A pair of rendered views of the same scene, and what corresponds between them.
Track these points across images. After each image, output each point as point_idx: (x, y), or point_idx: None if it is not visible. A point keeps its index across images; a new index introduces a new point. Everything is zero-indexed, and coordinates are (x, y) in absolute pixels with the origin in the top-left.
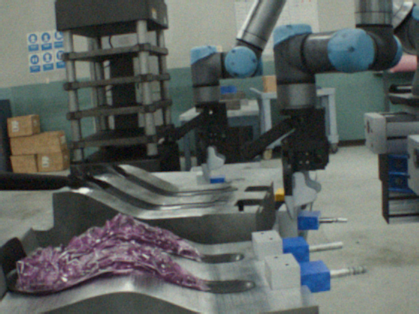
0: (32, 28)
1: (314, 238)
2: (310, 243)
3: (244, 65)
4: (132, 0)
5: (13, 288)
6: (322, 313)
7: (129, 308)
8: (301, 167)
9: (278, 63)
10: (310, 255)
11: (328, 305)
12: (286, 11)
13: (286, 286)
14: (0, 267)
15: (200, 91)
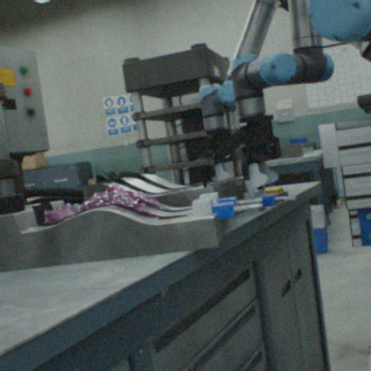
0: (108, 93)
1: (369, 271)
2: (364, 275)
3: (231, 94)
4: (194, 59)
5: (40, 224)
6: (361, 331)
7: (100, 220)
8: (256, 159)
9: (233, 85)
10: (361, 285)
11: (368, 325)
12: (354, 57)
13: (203, 214)
14: (33, 211)
15: (207, 120)
